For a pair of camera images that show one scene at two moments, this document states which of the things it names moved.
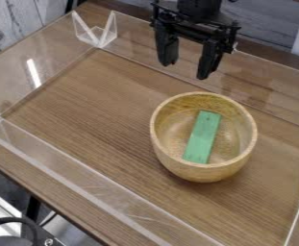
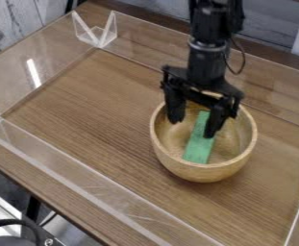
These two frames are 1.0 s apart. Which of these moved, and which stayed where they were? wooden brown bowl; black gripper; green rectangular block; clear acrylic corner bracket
Moved: black gripper
Stayed: clear acrylic corner bracket; green rectangular block; wooden brown bowl
